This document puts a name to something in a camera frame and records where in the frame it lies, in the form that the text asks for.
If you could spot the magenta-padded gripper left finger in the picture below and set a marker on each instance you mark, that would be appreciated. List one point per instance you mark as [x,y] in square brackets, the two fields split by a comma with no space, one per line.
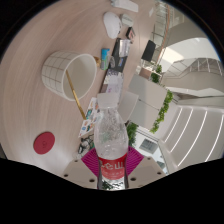
[89,163]

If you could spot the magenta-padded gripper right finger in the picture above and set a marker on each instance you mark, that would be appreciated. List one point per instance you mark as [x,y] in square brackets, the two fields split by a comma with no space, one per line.
[136,161]

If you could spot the clear water bottle red label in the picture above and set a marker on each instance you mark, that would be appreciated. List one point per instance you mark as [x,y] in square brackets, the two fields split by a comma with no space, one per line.
[111,140]

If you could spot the green hedge plant row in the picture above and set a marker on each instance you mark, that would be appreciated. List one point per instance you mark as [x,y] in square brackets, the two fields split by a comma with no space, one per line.
[132,131]

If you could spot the colourful sticker sheet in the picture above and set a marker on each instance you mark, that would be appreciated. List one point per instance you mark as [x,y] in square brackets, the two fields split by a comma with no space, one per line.
[88,118]

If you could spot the flat round red coaster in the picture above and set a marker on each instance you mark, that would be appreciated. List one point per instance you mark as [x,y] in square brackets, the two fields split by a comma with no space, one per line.
[44,143]

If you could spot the white chair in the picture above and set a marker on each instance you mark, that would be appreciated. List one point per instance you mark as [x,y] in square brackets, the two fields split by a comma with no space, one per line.
[128,105]

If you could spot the white cabinet with plants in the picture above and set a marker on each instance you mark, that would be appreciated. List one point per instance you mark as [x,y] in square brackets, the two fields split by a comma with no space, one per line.
[146,96]

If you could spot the gold stirring stick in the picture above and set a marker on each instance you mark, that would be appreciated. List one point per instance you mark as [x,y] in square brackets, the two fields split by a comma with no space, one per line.
[76,96]

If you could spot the ceiling light strips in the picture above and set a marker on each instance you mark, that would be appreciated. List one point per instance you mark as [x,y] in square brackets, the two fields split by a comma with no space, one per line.
[198,133]

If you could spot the potted plants in planter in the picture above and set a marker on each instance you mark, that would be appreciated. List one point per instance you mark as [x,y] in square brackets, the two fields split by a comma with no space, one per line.
[155,77]

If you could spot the white grid-pattern mug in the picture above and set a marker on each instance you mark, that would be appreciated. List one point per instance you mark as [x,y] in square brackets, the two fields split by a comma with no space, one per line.
[53,71]

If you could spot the black notebook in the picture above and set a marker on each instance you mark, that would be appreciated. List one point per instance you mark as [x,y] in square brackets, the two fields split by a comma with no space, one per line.
[116,63]

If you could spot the small teal pack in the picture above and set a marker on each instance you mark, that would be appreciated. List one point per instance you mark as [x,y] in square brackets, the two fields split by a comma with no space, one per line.
[105,59]

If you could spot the black chair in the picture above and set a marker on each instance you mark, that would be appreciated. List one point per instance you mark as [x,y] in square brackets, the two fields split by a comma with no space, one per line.
[148,50]

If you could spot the small dark red wallet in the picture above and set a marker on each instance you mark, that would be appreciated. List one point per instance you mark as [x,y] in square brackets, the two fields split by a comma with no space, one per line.
[130,33]

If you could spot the white computer mouse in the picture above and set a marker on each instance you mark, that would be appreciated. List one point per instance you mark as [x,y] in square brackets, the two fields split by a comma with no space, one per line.
[112,25]

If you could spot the small white case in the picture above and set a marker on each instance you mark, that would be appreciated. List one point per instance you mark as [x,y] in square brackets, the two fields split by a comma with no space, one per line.
[127,20]

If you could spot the white power strip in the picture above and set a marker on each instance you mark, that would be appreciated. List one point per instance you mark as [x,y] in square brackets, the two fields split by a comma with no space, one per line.
[125,5]

